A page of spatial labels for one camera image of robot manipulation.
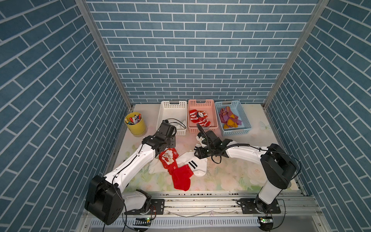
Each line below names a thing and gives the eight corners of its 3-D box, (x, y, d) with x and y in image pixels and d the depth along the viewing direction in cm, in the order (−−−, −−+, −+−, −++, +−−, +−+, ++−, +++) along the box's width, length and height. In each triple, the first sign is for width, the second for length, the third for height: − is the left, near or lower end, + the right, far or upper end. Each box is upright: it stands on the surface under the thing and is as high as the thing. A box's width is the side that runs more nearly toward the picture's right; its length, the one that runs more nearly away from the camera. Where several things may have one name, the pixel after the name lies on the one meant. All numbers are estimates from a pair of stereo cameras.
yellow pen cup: (129, 136, 102) (122, 125, 92) (133, 124, 110) (127, 111, 99) (145, 136, 103) (140, 125, 92) (148, 124, 110) (144, 111, 99)
